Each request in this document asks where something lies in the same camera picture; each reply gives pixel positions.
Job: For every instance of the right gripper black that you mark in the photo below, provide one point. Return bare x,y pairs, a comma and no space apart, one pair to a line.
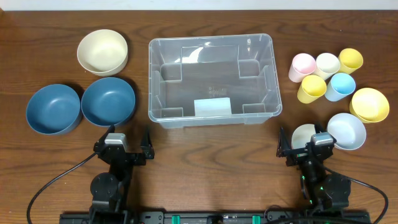
306,154

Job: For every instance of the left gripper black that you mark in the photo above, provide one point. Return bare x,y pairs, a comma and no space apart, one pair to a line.
125,155

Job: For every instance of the white small bowl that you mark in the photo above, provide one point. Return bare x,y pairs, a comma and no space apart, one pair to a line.
302,135

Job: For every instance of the pale blue small bowl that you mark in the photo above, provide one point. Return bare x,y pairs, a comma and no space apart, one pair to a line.
348,130

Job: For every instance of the yellow cup front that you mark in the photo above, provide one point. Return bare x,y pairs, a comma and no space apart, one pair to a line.
311,88

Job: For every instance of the yellow cup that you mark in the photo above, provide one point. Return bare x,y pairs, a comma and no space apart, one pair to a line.
350,60
311,88

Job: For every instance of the light blue cup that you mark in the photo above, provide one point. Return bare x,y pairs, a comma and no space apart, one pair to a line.
340,86

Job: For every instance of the yellow small bowl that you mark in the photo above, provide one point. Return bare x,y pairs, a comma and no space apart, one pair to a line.
369,105

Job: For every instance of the yellow cup back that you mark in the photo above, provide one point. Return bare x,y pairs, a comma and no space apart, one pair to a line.
350,60

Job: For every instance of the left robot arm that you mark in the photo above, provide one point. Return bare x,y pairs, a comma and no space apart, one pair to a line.
110,189

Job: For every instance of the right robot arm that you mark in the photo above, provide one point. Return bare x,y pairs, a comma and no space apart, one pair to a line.
325,191

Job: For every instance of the dark blue bowl right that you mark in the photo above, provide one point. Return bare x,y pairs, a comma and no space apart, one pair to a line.
108,101

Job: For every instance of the dark blue bowl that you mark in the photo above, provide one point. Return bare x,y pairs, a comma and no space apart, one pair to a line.
108,101
54,110

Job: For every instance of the pink cup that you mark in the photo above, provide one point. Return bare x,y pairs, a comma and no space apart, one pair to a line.
302,65

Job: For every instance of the cream cup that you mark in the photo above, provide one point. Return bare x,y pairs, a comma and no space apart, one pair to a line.
327,65

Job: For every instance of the dark blue bowl left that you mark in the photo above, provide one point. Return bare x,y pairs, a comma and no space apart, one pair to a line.
54,110

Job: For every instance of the cream large bowl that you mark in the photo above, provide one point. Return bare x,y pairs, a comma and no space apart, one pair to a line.
103,52

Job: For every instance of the white label in bin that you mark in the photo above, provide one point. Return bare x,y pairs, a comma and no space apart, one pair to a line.
212,107

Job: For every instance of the clear plastic storage bin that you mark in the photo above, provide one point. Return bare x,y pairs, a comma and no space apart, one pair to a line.
239,67

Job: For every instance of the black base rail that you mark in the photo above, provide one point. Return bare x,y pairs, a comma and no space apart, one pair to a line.
271,215

